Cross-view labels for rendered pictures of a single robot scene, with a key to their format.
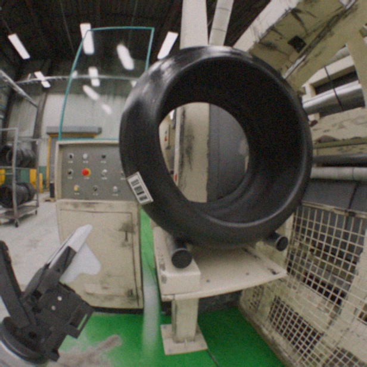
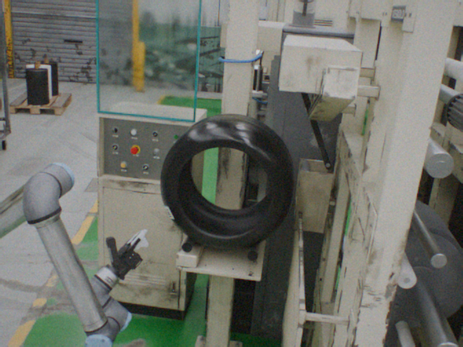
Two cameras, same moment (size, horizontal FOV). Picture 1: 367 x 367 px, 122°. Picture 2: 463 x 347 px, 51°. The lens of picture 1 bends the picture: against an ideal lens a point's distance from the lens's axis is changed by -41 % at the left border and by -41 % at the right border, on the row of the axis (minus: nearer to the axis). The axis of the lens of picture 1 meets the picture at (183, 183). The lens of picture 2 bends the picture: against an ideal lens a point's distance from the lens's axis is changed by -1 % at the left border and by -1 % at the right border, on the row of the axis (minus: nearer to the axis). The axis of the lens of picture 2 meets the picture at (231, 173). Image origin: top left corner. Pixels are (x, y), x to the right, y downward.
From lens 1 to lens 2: 1.74 m
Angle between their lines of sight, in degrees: 24
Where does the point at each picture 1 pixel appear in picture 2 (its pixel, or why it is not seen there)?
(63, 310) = (133, 259)
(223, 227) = (206, 236)
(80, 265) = (141, 244)
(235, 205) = (253, 216)
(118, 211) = not seen: hidden behind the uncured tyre
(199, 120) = not seen: hidden behind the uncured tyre
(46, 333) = (122, 268)
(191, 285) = (191, 262)
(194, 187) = (229, 193)
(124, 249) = (172, 234)
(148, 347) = not seen: outside the picture
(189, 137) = (227, 151)
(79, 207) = (127, 186)
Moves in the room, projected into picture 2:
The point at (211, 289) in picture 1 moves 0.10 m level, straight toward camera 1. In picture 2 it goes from (203, 269) to (189, 279)
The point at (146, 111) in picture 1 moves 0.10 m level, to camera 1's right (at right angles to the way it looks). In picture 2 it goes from (171, 181) to (193, 186)
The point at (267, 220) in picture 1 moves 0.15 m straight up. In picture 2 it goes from (234, 238) to (237, 204)
